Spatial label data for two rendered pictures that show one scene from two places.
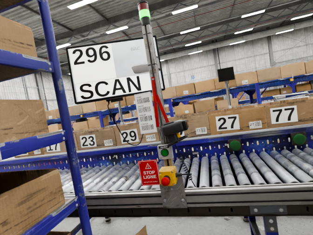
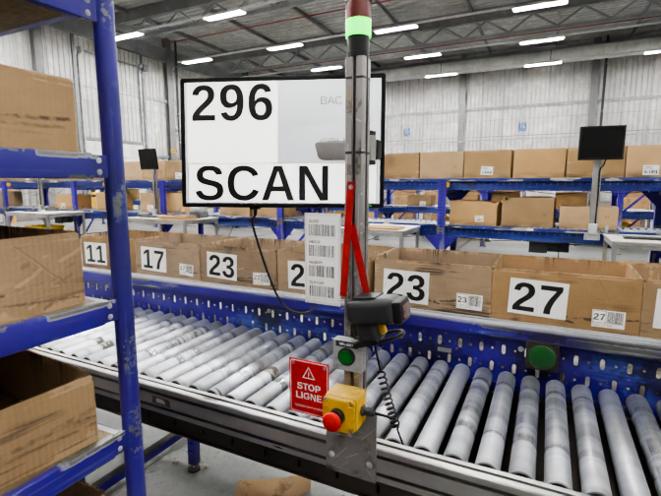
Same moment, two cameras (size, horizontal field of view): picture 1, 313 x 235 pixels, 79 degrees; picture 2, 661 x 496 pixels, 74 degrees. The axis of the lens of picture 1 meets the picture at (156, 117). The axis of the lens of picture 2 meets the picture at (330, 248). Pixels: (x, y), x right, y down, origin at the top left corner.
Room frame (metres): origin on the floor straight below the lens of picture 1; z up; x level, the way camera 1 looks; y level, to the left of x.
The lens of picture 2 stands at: (0.02, -0.14, 1.30)
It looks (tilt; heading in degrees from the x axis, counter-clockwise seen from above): 8 degrees down; 11
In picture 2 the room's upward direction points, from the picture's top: straight up
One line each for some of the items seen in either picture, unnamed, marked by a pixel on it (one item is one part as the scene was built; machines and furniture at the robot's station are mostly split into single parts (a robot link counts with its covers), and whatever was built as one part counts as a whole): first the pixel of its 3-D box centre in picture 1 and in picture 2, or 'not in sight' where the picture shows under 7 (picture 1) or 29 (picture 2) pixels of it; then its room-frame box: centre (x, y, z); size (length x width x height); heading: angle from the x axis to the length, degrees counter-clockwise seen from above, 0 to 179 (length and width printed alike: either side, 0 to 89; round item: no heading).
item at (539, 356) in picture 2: (235, 145); (542, 357); (1.32, -0.51, 0.81); 0.07 x 0.01 x 0.07; 75
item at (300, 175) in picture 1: (289, 166); (656, 451); (1.03, -0.68, 0.72); 0.52 x 0.05 x 0.05; 165
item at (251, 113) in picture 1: (234, 119); (560, 290); (1.52, -0.61, 0.96); 0.39 x 0.29 x 0.17; 75
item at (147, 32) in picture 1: (161, 118); (355, 278); (0.92, -0.02, 1.11); 0.12 x 0.05 x 0.88; 75
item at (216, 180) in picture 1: (215, 171); (471, 410); (1.13, -0.30, 0.72); 0.52 x 0.05 x 0.05; 165
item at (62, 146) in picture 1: (70, 141); (189, 255); (1.94, 0.91, 0.97); 0.39 x 0.29 x 0.17; 74
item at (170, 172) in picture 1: (175, 176); (359, 413); (0.86, -0.04, 0.84); 0.15 x 0.09 x 0.07; 75
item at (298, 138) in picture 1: (299, 139); not in sight; (1.21, -0.89, 0.81); 0.07 x 0.01 x 0.07; 75
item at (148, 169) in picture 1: (154, 172); (321, 390); (0.92, 0.05, 0.85); 0.16 x 0.01 x 0.13; 75
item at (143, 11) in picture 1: (144, 11); (358, 21); (0.93, -0.02, 1.62); 0.05 x 0.05 x 0.06
